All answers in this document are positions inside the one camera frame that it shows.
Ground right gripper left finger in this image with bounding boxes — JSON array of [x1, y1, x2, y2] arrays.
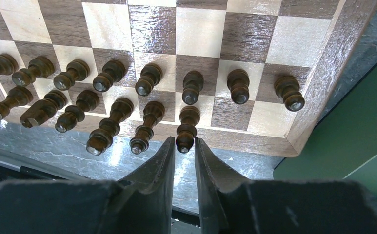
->
[[104, 137, 175, 234]]

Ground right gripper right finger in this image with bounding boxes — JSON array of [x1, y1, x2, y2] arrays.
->
[[195, 137, 259, 234]]

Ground dark queen piece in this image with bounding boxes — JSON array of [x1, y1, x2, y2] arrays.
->
[[86, 97, 134, 156]]

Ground dark king piece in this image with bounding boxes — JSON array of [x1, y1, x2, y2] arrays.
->
[[129, 101, 165, 155]]

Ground dark back-row piece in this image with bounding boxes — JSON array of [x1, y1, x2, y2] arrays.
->
[[0, 86, 33, 120], [55, 90, 100, 133]]

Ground wooden chess board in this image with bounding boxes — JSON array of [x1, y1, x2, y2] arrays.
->
[[0, 0, 377, 157]]

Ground green tray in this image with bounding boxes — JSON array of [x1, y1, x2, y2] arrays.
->
[[273, 65, 377, 198]]

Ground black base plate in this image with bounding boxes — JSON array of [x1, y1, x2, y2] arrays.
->
[[0, 163, 200, 228]]

